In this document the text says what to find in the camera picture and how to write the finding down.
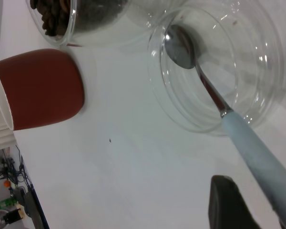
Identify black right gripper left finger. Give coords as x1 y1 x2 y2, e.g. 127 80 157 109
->
208 175 263 229

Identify metal spoon light blue handle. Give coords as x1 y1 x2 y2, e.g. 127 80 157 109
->
163 23 286 229

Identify red ceramic mug white inside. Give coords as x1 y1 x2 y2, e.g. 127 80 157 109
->
0 48 86 131

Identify dark coffee beans pile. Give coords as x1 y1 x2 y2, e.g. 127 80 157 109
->
29 0 129 37

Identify white tablecloth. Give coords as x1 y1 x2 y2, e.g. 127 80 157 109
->
0 0 286 229

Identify black box device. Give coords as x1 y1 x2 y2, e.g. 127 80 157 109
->
3 208 25 224

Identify green plastic bottle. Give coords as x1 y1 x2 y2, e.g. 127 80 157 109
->
0 198 19 208

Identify clear glass cup with handle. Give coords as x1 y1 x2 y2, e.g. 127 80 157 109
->
25 0 172 48

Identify tangled black cables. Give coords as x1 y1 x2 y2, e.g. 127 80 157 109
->
0 145 31 191

